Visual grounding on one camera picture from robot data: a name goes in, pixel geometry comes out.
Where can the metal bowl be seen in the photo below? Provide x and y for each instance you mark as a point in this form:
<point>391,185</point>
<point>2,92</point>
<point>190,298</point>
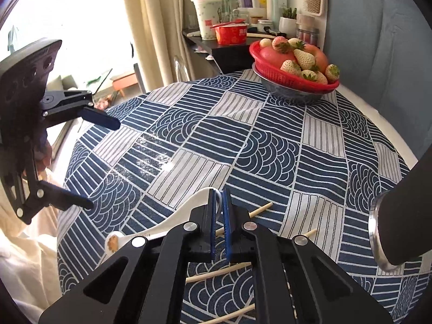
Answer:
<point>287,92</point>

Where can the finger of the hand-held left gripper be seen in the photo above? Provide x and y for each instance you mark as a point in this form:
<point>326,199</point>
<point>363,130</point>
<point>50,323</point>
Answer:
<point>67,197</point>
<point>101,118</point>

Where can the red plastic basket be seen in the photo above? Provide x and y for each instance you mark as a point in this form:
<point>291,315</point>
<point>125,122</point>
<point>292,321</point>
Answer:
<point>270,71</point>

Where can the cream curtain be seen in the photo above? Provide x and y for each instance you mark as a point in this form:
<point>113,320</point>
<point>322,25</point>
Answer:
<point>152,23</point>

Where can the blue white patterned tablecloth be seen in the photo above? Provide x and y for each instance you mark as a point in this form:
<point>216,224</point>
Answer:
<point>236,135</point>

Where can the wooden stick with black tip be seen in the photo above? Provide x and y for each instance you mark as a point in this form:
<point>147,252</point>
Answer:
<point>260,34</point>

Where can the white dotted paper cup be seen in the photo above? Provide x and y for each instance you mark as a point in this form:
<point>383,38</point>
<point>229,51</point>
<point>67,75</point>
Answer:
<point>207,20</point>

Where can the red instant noodle cup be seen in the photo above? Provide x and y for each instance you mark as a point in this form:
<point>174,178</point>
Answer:
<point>231,35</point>

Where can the orange stool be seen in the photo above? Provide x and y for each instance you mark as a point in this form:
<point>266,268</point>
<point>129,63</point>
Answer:
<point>125,82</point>

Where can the person's left hand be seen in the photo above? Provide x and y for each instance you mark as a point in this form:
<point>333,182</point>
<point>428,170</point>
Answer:
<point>44,162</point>

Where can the black cylindrical utensil holder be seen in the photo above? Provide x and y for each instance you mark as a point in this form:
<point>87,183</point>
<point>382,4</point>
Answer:
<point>411,216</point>

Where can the grey spray bottle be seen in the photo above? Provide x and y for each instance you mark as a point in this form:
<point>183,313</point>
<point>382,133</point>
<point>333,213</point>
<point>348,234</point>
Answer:
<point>278,3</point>

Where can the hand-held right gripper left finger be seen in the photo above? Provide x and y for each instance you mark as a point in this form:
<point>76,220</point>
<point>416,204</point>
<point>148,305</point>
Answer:
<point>212,222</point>

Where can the blue-grey backdrop cloth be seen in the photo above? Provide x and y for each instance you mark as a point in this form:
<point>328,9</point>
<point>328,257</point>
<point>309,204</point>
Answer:
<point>371,40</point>

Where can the pile of strawberries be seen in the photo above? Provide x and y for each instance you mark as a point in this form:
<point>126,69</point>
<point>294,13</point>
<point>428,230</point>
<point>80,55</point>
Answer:
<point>303,59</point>

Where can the black shelf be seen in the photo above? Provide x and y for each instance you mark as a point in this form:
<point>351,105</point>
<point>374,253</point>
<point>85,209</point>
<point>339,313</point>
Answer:
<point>233,55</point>

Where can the potted succulent plant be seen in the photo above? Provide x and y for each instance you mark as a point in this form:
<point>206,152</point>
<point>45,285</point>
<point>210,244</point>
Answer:
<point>287,25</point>

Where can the glass jar with metal lid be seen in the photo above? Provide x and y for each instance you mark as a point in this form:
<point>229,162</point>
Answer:
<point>307,33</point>

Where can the large white ceramic spoon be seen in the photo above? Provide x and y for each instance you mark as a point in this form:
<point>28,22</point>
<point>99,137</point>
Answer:
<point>162,224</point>

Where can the red round fruit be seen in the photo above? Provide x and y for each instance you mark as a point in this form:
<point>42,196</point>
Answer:
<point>270,55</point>

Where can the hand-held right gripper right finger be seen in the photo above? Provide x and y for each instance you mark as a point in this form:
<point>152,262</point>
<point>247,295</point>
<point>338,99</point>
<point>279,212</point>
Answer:
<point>227,222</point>

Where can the white plastic bottle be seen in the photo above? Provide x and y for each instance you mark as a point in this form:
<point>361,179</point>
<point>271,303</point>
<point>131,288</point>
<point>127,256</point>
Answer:
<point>269,5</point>

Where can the wooden chopstick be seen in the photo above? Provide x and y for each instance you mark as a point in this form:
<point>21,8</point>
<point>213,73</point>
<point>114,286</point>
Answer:
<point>229,313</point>
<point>261,209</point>
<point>219,272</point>

